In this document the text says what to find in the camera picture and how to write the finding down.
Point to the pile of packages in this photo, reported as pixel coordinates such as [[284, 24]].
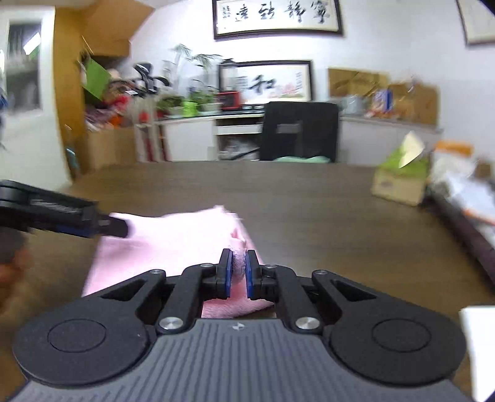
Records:
[[462, 181]]

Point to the cardboard box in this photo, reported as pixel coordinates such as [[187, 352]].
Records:
[[400, 181]]

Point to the green cloth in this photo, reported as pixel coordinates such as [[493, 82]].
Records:
[[303, 158]]

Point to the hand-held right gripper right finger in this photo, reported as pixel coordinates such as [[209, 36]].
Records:
[[250, 274]]

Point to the white paper sheet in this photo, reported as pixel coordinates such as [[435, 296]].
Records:
[[479, 351]]

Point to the framed picture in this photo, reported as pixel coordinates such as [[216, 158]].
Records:
[[477, 21]]

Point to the green box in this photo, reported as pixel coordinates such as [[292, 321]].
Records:
[[94, 79]]

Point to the red appliance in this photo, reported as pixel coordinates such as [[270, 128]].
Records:
[[229, 99]]

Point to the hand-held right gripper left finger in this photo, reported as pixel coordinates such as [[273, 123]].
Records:
[[227, 270]]

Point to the potted green plant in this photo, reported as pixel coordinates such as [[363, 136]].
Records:
[[193, 83]]

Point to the person's left hand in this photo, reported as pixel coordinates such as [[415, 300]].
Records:
[[9, 270]]

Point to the pink towel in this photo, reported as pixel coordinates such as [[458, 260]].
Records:
[[170, 247]]

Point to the brown cardboard sheet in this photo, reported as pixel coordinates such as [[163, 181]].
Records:
[[357, 83]]

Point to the large framed calligraphy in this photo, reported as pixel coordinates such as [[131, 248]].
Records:
[[277, 17]]

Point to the white cabinet counter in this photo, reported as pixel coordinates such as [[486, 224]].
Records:
[[278, 131]]

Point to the small framed calligraphy painting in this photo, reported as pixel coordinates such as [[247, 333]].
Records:
[[270, 83]]

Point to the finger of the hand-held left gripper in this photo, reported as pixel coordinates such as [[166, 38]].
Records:
[[114, 226]]

